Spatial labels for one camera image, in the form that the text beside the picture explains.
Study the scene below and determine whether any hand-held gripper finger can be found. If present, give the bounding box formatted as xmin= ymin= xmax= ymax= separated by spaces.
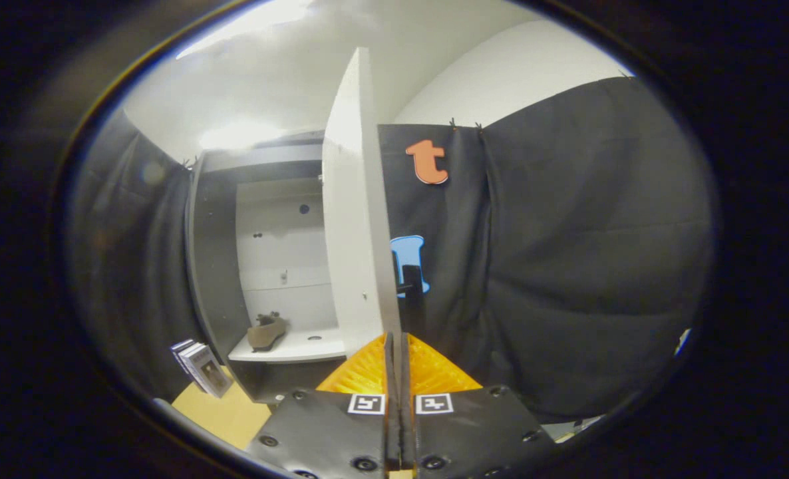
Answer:
xmin=247 ymin=332 xmax=396 ymax=479
xmin=400 ymin=332 xmax=560 ymax=479

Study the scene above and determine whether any grey white shoe cabinet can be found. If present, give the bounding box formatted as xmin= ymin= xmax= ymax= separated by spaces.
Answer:
xmin=185 ymin=130 xmax=395 ymax=406

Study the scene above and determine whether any brown fuzzy slipper shoe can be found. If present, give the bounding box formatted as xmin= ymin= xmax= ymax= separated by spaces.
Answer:
xmin=246 ymin=311 xmax=289 ymax=353

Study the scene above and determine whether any stack of printed booklets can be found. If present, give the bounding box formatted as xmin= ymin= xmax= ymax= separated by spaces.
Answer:
xmin=170 ymin=339 xmax=234 ymax=399

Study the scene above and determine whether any black backdrop cloth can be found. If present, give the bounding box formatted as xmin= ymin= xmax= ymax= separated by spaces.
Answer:
xmin=67 ymin=76 xmax=716 ymax=424

